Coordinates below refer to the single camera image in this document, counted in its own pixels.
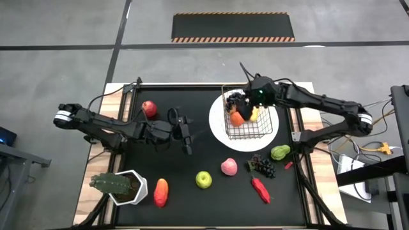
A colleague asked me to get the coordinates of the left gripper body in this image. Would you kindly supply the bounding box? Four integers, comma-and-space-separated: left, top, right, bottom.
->
171, 114, 192, 146

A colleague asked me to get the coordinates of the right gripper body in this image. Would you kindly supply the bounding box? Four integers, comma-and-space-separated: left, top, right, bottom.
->
243, 75, 282, 109

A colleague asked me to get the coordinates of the dark blue grape bunch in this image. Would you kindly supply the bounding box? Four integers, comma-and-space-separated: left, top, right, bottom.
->
225, 91, 249, 113

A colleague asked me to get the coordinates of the bright orange tangerine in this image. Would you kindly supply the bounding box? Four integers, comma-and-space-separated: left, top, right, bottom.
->
229, 111, 245, 128

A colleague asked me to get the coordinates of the green apple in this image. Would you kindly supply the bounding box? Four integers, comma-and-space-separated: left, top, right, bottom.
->
195, 171, 213, 190

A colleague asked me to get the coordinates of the red apple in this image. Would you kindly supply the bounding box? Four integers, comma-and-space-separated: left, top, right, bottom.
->
141, 100, 158, 118

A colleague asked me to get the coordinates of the red-orange mango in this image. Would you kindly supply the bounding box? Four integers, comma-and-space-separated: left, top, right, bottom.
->
153, 178, 169, 209

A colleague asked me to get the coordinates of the long red pepper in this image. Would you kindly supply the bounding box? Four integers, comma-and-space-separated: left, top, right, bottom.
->
251, 174, 272, 204

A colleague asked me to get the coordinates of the white round plate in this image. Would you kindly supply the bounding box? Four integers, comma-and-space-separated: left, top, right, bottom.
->
208, 88, 279, 153

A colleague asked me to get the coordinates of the pink peach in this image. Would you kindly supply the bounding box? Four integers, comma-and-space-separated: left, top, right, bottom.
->
220, 157, 238, 177

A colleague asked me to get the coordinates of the dark purple grape bunch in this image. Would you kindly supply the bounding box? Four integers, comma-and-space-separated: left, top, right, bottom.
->
246, 153, 276, 179

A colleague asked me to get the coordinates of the white hexagonal pot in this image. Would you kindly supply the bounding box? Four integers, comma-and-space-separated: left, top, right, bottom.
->
108, 169, 149, 206

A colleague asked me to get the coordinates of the black hazard-striped floor mat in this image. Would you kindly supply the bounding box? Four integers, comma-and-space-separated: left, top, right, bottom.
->
171, 11, 296, 43

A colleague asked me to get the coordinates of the green cactus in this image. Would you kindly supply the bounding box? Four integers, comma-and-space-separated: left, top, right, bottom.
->
89, 172, 132, 195

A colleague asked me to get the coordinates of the white paper box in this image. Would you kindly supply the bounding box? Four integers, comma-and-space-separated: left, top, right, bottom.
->
337, 155, 373, 204

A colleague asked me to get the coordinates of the black crossbar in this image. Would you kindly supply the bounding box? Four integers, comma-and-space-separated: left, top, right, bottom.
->
335, 155, 409, 188

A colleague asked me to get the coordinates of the gray metal desk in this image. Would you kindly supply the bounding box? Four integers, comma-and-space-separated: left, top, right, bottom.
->
0, 143, 52, 230

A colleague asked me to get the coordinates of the black device with blue light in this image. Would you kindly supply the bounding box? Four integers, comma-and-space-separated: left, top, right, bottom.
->
0, 126, 17, 148

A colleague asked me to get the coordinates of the wire basket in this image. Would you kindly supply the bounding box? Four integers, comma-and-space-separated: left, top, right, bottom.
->
222, 83, 275, 141

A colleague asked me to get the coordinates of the black left gripper cable loop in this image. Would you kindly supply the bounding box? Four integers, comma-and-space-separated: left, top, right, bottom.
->
167, 107, 180, 127

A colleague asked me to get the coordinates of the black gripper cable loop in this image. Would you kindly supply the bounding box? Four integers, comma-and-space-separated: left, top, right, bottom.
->
167, 107, 180, 127
238, 61, 290, 84

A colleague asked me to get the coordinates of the black right gripper cable loop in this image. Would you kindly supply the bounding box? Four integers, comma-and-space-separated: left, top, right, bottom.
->
238, 61, 290, 84

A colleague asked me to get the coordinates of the black metal table frame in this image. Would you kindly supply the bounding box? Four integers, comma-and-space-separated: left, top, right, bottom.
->
72, 76, 349, 230

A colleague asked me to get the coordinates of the long black cable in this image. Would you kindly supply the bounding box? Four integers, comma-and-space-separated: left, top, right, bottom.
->
86, 81, 141, 112

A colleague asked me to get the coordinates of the yellow power plug cable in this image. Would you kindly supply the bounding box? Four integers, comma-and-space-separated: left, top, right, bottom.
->
360, 142, 393, 156

